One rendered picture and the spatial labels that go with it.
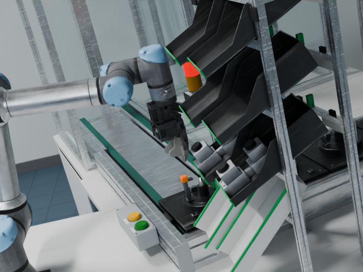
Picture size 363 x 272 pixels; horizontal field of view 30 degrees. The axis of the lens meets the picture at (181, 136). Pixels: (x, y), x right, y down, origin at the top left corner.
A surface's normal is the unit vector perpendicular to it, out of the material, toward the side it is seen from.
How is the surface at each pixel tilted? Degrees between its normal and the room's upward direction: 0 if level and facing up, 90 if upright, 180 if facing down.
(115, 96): 90
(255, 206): 90
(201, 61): 25
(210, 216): 90
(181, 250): 90
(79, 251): 0
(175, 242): 0
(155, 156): 0
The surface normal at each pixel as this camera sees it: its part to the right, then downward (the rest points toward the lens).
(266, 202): -0.83, -0.44
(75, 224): -0.22, -0.90
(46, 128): 0.04, 0.37
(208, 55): -0.61, -0.69
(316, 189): 0.37, 0.28
